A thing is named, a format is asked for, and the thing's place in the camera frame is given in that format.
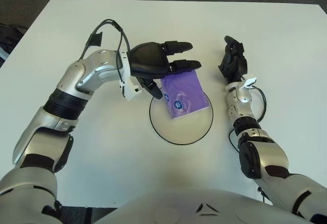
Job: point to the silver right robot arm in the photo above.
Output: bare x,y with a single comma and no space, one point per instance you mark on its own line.
265,157

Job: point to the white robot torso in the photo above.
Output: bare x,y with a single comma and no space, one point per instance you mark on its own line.
184,206

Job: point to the black bag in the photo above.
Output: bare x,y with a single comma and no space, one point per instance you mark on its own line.
10,37

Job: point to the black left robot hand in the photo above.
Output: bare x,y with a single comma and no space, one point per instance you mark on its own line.
146,60

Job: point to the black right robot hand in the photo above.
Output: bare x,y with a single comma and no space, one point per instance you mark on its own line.
236,65

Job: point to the purple tissue paper pack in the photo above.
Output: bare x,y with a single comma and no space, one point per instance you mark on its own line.
186,91

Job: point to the white plate with black rim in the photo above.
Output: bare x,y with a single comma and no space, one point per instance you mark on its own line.
178,132

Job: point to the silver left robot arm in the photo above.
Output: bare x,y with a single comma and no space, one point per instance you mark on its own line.
76,80

